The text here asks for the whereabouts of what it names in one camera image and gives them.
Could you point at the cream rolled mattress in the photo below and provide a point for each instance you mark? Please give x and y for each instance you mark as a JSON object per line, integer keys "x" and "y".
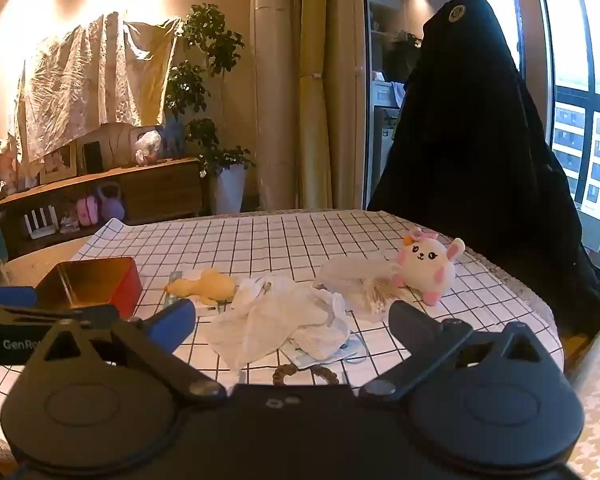
{"x": 275, "y": 85}

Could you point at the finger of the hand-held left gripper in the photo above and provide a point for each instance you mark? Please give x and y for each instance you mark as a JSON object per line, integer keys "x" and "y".
{"x": 55, "y": 316}
{"x": 10, "y": 296}

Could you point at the white black checkered tablecloth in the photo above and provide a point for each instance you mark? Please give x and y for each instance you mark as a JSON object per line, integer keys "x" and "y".
{"x": 290, "y": 240}

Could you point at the white plant pot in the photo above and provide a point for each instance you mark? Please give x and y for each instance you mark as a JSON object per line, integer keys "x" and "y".
{"x": 230, "y": 190}

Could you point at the wooden tv cabinet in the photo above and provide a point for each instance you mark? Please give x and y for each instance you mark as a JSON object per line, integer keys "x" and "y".
{"x": 155, "y": 190}

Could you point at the light picture frame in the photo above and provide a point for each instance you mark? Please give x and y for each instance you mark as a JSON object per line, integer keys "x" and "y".
{"x": 59, "y": 162}

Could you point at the pink plush doll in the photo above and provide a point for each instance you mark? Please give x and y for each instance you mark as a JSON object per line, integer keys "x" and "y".
{"x": 6, "y": 165}

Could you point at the red tin box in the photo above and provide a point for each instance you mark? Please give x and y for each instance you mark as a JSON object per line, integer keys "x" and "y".
{"x": 90, "y": 282}

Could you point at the black garment draped on chair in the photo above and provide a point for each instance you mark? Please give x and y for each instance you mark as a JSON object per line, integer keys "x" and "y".
{"x": 475, "y": 135}

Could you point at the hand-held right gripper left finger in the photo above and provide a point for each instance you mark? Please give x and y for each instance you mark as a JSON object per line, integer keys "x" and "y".
{"x": 172, "y": 322}

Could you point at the white router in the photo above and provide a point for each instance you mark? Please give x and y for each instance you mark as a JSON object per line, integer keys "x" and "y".
{"x": 41, "y": 222}

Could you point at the green potted plant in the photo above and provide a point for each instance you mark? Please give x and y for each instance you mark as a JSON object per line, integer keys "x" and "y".
{"x": 205, "y": 60}

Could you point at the hanging cream sheet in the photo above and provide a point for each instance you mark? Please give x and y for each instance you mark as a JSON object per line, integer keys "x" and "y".
{"x": 90, "y": 75}

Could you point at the clear bag of cotton swabs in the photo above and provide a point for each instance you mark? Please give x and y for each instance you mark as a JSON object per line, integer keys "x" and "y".
{"x": 355, "y": 285}

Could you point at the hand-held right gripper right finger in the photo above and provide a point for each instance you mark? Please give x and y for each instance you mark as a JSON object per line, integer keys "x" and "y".
{"x": 405, "y": 320}

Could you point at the white face mask blue cartoon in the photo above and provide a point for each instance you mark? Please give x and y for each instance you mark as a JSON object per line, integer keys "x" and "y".
{"x": 349, "y": 347}

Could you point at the plastic bag of fruit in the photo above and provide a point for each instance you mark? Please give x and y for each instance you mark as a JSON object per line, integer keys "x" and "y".
{"x": 147, "y": 147}

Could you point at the beige curtain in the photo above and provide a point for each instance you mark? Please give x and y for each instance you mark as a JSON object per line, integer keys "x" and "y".
{"x": 330, "y": 85}

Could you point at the black picture frame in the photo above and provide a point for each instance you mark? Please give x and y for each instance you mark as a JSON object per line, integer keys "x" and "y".
{"x": 92, "y": 156}

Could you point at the yellow duck plush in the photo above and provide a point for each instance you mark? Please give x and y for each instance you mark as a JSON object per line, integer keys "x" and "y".
{"x": 205, "y": 286}

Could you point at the purple kettlebell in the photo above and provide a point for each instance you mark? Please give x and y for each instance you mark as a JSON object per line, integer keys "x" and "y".
{"x": 111, "y": 202}

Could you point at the white cloth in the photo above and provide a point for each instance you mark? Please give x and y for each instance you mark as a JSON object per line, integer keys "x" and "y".
{"x": 275, "y": 315}

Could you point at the white pink bunny plush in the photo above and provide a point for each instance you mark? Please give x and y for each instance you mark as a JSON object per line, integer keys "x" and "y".
{"x": 430, "y": 265}

